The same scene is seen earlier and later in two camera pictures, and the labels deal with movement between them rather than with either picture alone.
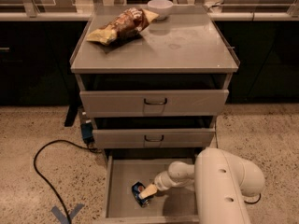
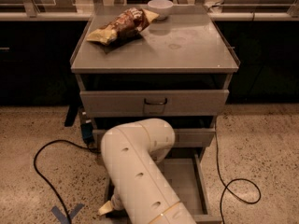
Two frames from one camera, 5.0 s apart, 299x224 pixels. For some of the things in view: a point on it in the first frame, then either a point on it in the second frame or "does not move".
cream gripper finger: (149, 191) → (106, 208)
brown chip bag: (127, 23) does not move
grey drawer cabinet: (156, 94) does not move
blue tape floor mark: (60, 216) does not move
